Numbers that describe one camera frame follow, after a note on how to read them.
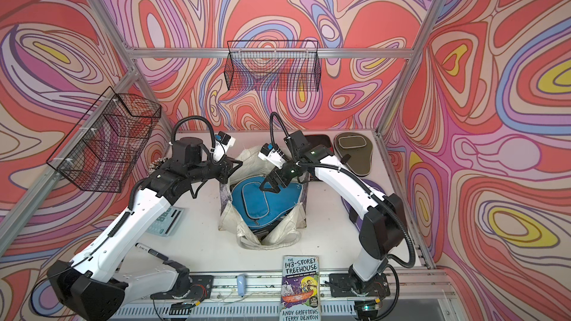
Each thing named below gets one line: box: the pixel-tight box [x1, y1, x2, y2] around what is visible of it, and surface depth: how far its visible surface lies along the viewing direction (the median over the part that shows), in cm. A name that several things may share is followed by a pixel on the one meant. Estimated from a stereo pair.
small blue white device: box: [236, 273, 247, 298], surface depth 73 cm
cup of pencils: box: [147, 156, 169, 174], surface depth 86 cm
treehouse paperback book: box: [279, 255, 321, 321], surface depth 72 cm
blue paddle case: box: [231, 176, 303, 228], surface depth 80 cm
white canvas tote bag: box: [217, 145, 310, 251], surface depth 71 cm
